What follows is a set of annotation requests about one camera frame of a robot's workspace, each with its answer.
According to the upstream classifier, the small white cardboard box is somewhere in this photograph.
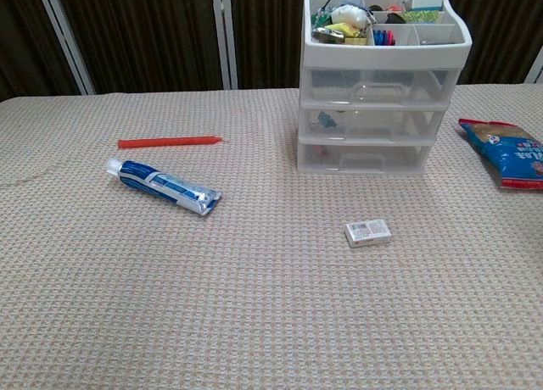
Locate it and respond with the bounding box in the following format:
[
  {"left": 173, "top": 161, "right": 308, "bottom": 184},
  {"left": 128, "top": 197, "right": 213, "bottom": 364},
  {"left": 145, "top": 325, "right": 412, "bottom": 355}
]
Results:
[{"left": 344, "top": 220, "right": 392, "bottom": 248}]

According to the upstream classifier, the clear drawer holding binder clip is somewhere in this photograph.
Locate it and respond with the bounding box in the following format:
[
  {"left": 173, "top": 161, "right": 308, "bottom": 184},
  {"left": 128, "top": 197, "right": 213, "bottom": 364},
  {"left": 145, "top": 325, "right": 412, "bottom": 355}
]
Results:
[{"left": 299, "top": 108, "right": 446, "bottom": 141}]

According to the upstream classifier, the white plastic drawer organizer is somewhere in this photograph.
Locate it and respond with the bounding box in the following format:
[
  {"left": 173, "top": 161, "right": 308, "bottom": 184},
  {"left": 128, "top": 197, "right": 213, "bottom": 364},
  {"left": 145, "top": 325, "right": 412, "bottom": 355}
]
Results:
[{"left": 296, "top": 0, "right": 473, "bottom": 176}]

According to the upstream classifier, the green patterned packet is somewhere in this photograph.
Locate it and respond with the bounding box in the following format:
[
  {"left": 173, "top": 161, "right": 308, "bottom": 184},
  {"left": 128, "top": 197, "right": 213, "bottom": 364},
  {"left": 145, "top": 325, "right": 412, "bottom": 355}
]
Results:
[{"left": 400, "top": 10, "right": 441, "bottom": 25}]

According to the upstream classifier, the blue binder clip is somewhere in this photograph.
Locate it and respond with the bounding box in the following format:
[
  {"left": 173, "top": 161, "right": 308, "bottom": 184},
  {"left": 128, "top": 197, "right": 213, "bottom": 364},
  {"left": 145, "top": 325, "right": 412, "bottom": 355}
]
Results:
[{"left": 311, "top": 111, "right": 339, "bottom": 131}]

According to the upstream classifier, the blue white toothpaste tube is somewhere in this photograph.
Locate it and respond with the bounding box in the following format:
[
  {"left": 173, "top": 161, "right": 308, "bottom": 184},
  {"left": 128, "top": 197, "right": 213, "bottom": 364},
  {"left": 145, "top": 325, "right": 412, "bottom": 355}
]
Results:
[{"left": 105, "top": 157, "right": 223, "bottom": 217}]

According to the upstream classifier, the red candle stick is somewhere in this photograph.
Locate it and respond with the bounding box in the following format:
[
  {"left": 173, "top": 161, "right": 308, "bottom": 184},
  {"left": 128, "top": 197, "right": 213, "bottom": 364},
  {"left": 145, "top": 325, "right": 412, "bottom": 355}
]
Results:
[{"left": 117, "top": 135, "right": 224, "bottom": 149}]

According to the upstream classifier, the beige woven tablecloth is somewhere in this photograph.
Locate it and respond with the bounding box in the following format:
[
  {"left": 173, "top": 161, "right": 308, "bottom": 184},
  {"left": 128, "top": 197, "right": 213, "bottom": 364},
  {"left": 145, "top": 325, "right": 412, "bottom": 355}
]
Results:
[{"left": 0, "top": 83, "right": 543, "bottom": 390}]

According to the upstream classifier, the metal bulldog clip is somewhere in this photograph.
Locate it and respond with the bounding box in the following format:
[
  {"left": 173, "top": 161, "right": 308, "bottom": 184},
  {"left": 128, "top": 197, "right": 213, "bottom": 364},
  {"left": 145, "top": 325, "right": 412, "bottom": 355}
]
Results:
[{"left": 311, "top": 28, "right": 344, "bottom": 44}]

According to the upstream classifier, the green clips bundle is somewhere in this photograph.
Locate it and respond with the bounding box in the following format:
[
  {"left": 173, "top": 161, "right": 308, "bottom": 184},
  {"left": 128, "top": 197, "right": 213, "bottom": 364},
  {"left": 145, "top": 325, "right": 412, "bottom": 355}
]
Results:
[{"left": 312, "top": 6, "right": 334, "bottom": 26}]

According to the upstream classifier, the coloured push pins set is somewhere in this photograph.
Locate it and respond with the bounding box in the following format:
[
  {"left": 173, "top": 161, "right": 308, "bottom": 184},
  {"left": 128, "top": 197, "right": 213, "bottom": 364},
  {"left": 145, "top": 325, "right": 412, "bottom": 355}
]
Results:
[{"left": 372, "top": 28, "right": 396, "bottom": 47}]

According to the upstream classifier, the white crumpled wad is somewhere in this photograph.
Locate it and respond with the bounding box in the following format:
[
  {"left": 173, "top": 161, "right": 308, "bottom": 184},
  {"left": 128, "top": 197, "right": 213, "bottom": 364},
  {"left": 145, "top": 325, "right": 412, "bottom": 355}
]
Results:
[{"left": 330, "top": 4, "right": 368, "bottom": 29}]

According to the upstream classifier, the dark brown curtain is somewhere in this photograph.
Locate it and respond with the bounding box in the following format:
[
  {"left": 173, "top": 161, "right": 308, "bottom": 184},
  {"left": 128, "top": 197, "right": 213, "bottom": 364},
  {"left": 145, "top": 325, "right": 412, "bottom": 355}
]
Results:
[{"left": 0, "top": 0, "right": 543, "bottom": 103}]

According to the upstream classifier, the blue red snack bag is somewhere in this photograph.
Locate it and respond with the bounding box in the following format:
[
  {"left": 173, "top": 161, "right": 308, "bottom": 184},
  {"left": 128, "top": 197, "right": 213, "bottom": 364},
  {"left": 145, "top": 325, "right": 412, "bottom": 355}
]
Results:
[{"left": 457, "top": 117, "right": 543, "bottom": 191}]

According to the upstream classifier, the clear drawer with arched handle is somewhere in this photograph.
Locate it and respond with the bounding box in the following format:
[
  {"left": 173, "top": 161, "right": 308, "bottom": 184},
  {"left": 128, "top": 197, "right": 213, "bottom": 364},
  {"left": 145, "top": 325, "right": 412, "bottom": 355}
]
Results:
[{"left": 305, "top": 67, "right": 460, "bottom": 108}]

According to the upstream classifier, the clear drawer with square handle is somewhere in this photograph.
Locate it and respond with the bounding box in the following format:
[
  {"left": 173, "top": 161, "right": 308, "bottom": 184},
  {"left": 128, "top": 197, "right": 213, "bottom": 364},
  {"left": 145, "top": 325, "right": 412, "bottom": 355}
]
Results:
[{"left": 299, "top": 142, "right": 433, "bottom": 174}]

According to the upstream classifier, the white partition frame post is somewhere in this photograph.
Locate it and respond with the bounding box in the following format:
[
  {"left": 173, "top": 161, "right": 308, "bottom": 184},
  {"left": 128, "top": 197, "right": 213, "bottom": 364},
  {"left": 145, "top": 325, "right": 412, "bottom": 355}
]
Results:
[
  {"left": 524, "top": 50, "right": 543, "bottom": 85},
  {"left": 210, "top": 0, "right": 239, "bottom": 90},
  {"left": 34, "top": 0, "right": 95, "bottom": 96}
]

